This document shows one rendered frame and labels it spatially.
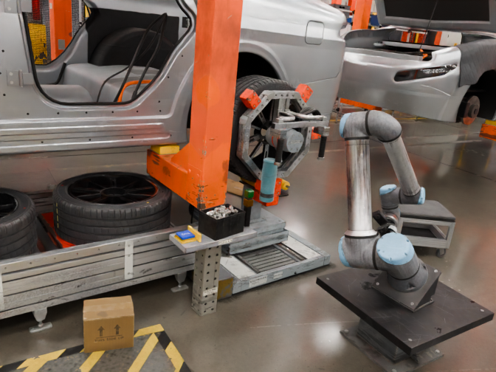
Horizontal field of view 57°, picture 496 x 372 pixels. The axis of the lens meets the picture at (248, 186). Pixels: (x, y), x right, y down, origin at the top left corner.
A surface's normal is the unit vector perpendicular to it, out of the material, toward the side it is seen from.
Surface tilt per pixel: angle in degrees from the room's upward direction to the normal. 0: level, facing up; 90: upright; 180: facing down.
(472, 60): 86
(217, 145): 90
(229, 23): 90
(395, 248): 41
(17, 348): 0
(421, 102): 103
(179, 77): 90
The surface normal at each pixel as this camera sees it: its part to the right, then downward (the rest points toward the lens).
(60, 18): 0.59, 0.32
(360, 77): -0.81, 0.09
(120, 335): 0.31, 0.34
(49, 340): 0.10, -0.94
